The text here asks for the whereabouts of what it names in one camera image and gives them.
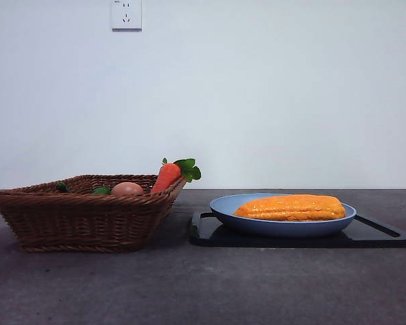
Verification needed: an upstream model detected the blue round plate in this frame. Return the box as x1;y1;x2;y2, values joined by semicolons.
209;193;358;238

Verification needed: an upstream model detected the orange yellow corn cob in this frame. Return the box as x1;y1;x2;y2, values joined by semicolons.
232;194;346;223

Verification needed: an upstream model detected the brown wicker basket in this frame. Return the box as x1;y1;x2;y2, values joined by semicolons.
0;174;187;254

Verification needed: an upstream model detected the orange carrot with green leaves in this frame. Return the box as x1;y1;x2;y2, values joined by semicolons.
150;158;202;194

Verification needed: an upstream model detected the brown egg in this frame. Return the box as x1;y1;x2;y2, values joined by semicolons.
110;181;145;196

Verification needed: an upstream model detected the black rectangular tray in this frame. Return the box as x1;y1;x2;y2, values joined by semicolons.
188;211;406;248

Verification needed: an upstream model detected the white wall socket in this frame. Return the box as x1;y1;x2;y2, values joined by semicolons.
111;0;143;33

